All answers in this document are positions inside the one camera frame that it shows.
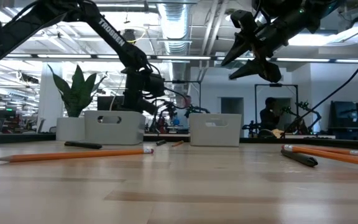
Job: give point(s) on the large black screen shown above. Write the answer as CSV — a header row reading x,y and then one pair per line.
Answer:
x,y
346,115

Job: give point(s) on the white plant pot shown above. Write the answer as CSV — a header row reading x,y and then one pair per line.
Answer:
x,y
70,129

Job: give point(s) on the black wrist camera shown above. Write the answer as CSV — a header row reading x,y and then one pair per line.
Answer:
x,y
154,85
244,20

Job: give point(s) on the orange pencil pink eraser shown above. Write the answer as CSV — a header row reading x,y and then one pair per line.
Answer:
x,y
346,152
331,155
73,154

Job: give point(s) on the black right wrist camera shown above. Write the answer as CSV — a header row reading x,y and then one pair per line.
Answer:
x,y
244,20

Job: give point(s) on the grey plastic bin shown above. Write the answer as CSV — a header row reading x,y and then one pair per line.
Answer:
x,y
113,133
214,133

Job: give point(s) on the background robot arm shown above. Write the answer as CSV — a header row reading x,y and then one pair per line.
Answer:
x,y
306,107

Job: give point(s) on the dark background robot arm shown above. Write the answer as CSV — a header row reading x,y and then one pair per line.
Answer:
x,y
166,115

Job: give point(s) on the green leafy plant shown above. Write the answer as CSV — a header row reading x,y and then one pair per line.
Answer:
x,y
78,93

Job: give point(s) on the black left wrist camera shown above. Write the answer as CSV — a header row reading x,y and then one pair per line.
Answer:
x,y
154,85

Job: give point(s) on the black metal frame stand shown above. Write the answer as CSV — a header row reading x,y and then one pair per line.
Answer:
x,y
275,85

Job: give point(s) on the black computer monitor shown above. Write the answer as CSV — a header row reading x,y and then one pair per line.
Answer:
x,y
104,104

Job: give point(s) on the overhead light bar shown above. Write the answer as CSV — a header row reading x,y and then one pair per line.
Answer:
x,y
182,57

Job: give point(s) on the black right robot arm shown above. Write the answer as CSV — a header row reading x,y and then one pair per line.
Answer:
x,y
331,7

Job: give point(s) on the black table edge rail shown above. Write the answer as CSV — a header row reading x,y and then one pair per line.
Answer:
x,y
23,137

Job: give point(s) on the black pen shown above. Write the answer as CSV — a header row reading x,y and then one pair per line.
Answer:
x,y
161,142
300,158
82,145

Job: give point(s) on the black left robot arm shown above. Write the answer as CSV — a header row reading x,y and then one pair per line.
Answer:
x,y
117,37

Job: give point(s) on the short orange pencil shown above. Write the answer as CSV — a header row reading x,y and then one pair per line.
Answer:
x,y
178,143

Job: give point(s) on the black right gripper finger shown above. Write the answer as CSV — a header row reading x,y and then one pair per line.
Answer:
x,y
259,70
241,46

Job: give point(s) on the silver ventilation duct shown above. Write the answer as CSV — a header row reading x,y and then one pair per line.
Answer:
x,y
174,25

